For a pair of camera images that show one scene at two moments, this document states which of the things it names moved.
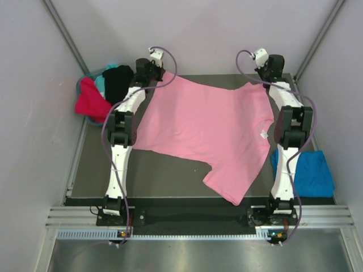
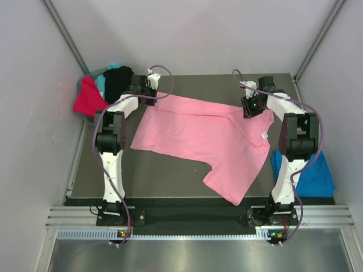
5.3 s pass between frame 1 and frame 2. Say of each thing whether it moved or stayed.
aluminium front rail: stayed
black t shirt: stayed
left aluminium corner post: stayed
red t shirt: stayed
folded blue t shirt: stayed
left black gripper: moved
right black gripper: moved
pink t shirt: moved
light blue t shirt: stayed
